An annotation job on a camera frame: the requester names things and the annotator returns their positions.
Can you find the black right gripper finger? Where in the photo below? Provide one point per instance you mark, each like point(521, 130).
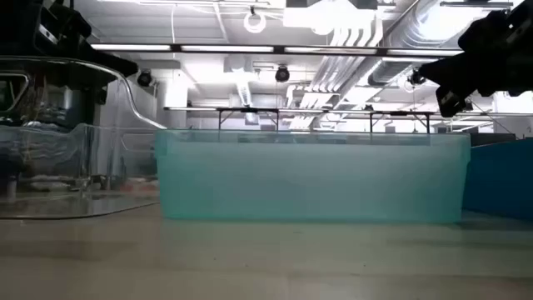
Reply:
point(451, 102)
point(443, 71)

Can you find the black-legged background table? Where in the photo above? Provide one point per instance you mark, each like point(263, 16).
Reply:
point(250, 110)
point(399, 113)

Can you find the blue plastic basket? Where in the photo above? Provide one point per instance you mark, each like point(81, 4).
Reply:
point(499, 179)

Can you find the black ceiling camera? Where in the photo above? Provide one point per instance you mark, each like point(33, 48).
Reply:
point(414, 79)
point(282, 74)
point(144, 78)

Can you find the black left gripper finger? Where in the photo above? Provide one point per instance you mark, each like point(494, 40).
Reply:
point(112, 62)

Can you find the translucent green plastic basket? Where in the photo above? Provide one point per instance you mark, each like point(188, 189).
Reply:
point(233, 179)

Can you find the clear plastic basket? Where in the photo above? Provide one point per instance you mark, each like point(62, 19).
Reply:
point(50, 200)

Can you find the long ceiling light strip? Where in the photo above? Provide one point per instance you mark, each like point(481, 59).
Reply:
point(227, 48)

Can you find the silver ventilation duct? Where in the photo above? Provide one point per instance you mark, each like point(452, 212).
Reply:
point(410, 37)

